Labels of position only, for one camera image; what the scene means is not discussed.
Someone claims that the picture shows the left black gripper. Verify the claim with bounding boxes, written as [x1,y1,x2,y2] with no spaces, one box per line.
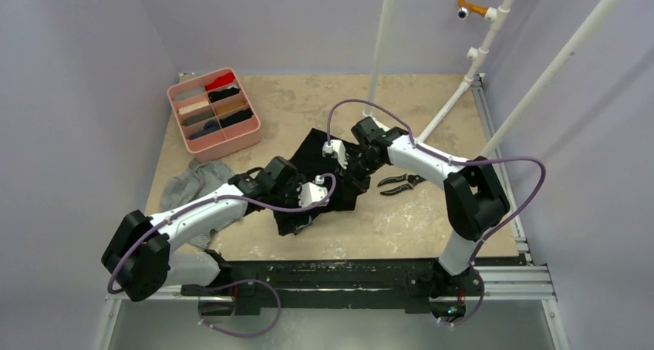
[268,175,312,234]

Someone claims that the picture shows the black underwear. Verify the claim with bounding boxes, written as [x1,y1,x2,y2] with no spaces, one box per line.
[274,128,371,236]

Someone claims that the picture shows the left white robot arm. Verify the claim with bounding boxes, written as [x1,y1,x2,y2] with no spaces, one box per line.
[101,156,334,302]

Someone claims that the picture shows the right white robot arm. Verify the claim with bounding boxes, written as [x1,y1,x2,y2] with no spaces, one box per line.
[344,118,510,294]

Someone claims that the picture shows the grey striped underwear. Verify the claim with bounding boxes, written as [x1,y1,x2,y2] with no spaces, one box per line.
[160,158,237,250]

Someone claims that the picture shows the black rolled garment lower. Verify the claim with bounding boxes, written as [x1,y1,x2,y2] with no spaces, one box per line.
[219,108,254,128]

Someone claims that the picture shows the black rolled garment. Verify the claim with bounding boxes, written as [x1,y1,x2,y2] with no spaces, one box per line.
[207,86,241,103]
[219,108,254,128]

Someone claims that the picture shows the navy rolled garment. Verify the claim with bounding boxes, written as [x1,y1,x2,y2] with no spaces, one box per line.
[187,119,221,140]

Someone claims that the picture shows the pink divided organizer tray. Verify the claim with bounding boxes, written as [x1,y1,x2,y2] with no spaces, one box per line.
[167,67,262,163]

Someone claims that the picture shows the black rolled garment upper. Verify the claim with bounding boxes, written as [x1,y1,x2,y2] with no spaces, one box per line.
[207,86,241,103]

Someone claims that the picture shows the dark grey rolled garment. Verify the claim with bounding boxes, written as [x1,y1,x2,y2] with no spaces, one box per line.
[183,110,215,126]

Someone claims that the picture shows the beige rolled garment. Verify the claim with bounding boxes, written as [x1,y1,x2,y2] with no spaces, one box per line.
[178,99,210,116]

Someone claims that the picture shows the red rolled garment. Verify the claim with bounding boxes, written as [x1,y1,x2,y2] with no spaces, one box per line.
[204,72,235,91]

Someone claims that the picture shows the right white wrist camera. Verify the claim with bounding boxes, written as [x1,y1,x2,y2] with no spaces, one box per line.
[322,139,348,170]

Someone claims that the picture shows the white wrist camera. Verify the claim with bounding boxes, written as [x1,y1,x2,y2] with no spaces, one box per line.
[298,175,329,208]
[322,139,348,170]

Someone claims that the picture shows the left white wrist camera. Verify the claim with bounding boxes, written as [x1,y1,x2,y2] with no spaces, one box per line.
[298,175,329,208]

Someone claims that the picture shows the black handled pliers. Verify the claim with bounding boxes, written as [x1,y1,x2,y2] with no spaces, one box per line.
[377,173,426,197]

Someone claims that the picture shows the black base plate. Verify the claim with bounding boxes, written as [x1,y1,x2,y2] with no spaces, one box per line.
[180,258,483,318]

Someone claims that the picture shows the orange mounted camera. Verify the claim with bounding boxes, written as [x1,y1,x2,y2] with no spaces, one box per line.
[457,0,488,20]

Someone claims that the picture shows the white pvc pipe frame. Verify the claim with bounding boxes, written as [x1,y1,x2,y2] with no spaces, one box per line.
[367,0,621,156]

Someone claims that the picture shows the aluminium rail frame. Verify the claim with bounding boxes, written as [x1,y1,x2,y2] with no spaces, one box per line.
[94,73,571,350]

